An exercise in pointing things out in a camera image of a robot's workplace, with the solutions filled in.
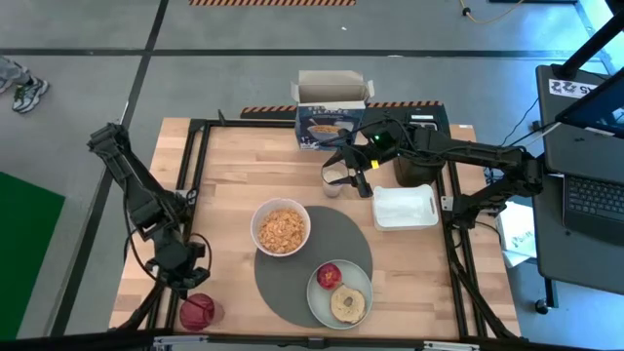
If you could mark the pale pink ceramic bowl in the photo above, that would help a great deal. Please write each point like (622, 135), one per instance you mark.
(254, 229)

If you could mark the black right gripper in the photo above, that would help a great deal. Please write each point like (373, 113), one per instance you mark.
(380, 144)

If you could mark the blue Frosted Flakes cereal box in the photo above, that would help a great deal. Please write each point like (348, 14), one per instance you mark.
(331, 127)

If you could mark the white paper bag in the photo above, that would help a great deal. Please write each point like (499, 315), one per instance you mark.
(517, 234)

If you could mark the black aluminium table frame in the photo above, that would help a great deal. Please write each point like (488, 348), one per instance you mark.
(201, 146)

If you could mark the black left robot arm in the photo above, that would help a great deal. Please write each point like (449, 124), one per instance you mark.
(136, 195)

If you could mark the grey round plate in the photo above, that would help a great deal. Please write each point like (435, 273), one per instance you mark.
(319, 302)

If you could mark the black metal pole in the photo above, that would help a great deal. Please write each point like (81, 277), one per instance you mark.
(590, 44)

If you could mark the dark red cup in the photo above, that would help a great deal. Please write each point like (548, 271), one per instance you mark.
(197, 312)

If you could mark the black equipment cart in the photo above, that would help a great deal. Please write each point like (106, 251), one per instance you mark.
(560, 253)

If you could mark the black electronics box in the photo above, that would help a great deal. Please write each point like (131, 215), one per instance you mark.
(390, 112)

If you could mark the white printed label sticker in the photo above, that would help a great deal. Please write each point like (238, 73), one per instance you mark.
(570, 89)

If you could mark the clear glass of milk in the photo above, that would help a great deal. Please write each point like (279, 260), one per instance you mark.
(334, 187)

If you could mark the golden corn flakes heap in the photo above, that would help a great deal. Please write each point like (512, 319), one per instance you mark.
(282, 231)

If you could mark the round grey woven placemat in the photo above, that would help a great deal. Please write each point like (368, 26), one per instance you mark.
(287, 287)

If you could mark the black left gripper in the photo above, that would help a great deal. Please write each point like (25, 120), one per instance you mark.
(175, 258)

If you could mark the open laptop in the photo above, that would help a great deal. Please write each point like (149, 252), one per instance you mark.
(595, 200)

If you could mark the green floor mat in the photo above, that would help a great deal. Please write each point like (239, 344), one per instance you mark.
(24, 244)

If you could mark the orange black hazard tape strip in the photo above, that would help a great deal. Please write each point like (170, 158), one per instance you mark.
(268, 109)

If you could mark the red apple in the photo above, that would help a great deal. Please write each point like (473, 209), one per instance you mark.
(329, 276)

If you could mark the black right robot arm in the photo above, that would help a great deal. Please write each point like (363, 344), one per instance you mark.
(478, 151)

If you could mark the plain bagel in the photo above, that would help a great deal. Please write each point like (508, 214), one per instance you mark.
(339, 309)

